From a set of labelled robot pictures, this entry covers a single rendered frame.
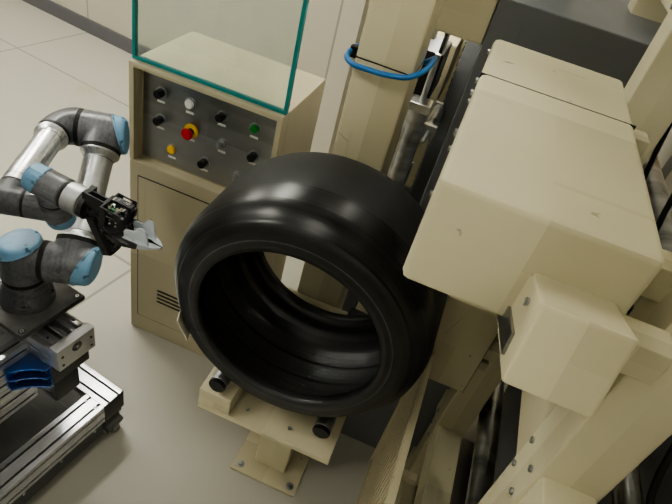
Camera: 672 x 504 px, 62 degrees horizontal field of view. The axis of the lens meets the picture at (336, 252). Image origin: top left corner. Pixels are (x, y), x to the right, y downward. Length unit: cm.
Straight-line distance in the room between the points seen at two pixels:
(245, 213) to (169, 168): 109
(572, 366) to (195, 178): 170
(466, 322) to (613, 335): 88
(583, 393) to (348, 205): 59
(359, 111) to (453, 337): 62
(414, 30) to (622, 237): 70
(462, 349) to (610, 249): 91
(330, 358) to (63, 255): 79
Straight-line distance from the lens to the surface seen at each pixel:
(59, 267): 173
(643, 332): 73
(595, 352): 61
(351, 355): 152
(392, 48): 124
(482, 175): 65
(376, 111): 129
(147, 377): 259
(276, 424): 152
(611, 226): 67
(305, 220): 103
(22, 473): 215
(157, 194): 220
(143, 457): 239
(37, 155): 174
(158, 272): 244
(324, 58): 394
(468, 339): 149
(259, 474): 236
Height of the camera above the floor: 207
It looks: 38 degrees down
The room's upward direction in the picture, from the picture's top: 16 degrees clockwise
